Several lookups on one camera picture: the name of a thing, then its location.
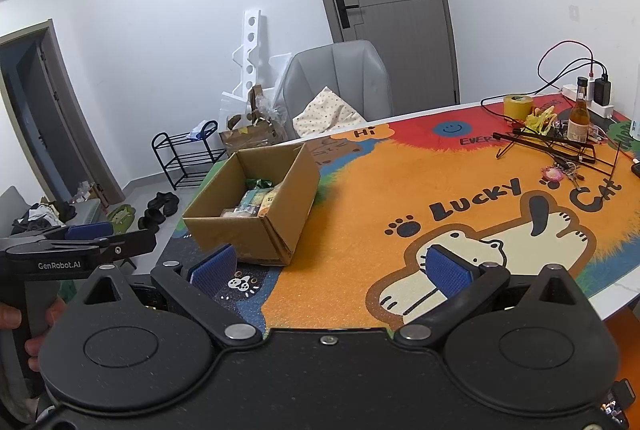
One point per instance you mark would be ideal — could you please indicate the teal sandwich biscuit packet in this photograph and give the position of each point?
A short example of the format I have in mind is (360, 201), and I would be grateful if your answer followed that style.
(251, 201)

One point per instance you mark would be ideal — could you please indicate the grey padded chair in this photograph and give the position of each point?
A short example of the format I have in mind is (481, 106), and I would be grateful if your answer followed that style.
(340, 70)

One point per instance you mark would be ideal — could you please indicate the key bunch with pink charm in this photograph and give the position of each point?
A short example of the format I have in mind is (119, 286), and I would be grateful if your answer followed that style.
(552, 174)

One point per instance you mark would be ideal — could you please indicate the light green packet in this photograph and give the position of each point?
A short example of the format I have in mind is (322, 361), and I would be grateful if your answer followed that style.
(259, 184)

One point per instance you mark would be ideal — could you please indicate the black shoe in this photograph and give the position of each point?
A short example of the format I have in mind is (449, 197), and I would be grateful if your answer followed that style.
(165, 202)
(148, 220)

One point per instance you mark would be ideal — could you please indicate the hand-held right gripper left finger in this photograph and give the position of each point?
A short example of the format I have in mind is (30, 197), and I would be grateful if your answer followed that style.
(215, 267)

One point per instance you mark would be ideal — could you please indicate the brown cardboard box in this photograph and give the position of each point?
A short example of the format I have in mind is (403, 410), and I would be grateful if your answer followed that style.
(225, 235)

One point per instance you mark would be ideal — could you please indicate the white wall switch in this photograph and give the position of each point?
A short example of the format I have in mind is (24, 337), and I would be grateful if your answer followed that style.
(574, 13)

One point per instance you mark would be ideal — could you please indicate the brown glass bottle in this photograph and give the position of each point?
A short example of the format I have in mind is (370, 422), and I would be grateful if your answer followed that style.
(579, 120)

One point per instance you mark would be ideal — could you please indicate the black metal shoe rack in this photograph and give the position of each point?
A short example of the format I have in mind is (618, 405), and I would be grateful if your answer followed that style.
(162, 135)

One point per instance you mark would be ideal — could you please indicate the white perforated rack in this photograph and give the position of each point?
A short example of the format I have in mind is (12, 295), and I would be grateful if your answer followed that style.
(250, 35)

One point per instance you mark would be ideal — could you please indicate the white charger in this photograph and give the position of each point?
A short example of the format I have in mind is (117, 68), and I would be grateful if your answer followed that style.
(591, 87)

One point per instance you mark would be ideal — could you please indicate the white panel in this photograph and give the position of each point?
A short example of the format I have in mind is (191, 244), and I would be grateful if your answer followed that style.
(280, 67)

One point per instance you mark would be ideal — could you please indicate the dotted cream cushion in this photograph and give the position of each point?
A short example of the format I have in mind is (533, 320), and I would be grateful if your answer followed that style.
(325, 112)

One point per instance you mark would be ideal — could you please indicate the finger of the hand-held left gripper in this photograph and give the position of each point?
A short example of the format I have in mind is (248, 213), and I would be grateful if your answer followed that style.
(87, 230)
(130, 242)

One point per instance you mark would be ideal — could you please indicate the brown paper bag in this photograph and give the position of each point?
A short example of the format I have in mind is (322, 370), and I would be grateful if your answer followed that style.
(250, 135)

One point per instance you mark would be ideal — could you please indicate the yellow plastic bag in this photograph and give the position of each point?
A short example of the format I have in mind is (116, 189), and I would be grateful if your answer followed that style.
(537, 120)

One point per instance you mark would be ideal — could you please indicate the dark side doorway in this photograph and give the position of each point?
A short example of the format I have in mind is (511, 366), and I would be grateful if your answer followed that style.
(30, 110)

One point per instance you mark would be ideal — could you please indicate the black charger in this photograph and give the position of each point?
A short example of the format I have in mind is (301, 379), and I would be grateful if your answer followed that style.
(601, 92)

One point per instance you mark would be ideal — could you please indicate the colourful cat table mat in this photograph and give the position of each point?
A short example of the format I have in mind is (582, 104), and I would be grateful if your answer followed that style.
(350, 230)

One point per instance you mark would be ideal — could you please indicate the orange seat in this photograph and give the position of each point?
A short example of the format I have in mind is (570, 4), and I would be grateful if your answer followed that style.
(625, 335)

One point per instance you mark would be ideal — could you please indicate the pile of clothes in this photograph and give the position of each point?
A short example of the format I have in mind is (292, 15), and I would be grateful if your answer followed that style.
(42, 215)

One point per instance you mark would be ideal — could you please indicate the grey sofa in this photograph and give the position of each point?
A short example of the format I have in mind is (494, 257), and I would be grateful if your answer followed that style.
(7, 202)

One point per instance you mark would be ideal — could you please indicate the yellow tape roll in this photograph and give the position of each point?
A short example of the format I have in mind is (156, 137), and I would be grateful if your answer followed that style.
(517, 110)

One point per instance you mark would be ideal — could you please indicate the blue cloth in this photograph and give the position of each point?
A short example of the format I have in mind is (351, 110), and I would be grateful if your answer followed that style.
(202, 129)

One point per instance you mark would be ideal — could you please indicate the black smartphone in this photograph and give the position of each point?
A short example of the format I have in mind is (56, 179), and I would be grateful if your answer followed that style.
(636, 170)

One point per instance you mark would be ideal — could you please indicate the green slippers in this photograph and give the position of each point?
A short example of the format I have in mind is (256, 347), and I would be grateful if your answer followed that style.
(122, 217)

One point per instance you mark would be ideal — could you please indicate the white spray bottle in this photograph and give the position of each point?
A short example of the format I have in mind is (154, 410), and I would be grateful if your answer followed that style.
(636, 125)

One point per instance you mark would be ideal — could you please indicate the person's left hand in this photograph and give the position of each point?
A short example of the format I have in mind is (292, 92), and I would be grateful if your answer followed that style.
(56, 314)

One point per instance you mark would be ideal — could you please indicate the white power strip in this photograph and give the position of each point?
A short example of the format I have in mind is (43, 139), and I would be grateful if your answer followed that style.
(602, 111)

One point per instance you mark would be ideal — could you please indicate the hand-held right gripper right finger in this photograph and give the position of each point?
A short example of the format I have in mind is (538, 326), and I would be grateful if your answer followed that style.
(450, 270)

